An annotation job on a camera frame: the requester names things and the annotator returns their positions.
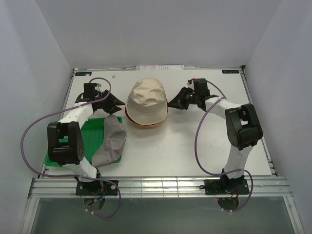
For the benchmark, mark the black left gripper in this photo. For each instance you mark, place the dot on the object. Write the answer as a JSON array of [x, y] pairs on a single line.
[[112, 101]]

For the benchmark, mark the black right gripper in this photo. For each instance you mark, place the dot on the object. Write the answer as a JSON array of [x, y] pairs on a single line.
[[178, 102]]

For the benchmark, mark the dark red bucket hat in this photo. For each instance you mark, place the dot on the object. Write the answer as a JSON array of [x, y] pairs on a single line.
[[147, 111]]

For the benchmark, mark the grey bucket hat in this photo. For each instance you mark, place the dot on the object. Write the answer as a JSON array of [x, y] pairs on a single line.
[[111, 149]]

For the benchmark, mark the beige bucket hat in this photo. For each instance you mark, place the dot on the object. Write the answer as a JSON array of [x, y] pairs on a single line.
[[147, 88]]

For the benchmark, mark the yellow bucket hat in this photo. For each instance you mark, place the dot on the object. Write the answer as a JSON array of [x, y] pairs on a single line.
[[148, 126]]

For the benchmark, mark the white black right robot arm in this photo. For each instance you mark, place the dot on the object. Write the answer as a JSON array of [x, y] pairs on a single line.
[[243, 130]]

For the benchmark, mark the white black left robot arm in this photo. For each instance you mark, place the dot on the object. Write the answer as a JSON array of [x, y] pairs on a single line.
[[72, 154]]

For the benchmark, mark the green plastic bin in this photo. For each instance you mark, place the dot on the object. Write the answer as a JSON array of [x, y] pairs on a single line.
[[92, 135]]

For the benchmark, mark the left corner label sticker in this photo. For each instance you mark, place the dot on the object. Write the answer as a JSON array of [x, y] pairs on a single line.
[[83, 73]]

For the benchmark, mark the dark label sticker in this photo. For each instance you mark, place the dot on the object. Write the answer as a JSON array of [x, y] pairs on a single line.
[[230, 71]]

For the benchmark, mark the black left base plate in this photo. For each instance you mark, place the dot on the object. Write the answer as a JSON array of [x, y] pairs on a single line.
[[96, 188]]

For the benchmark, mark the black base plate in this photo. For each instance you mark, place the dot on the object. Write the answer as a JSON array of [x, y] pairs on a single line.
[[96, 188], [217, 187]]

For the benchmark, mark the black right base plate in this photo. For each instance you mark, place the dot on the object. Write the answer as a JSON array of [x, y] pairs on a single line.
[[217, 187]]

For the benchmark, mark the aluminium table frame rail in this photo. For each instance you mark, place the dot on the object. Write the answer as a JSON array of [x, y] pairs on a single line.
[[156, 187]]

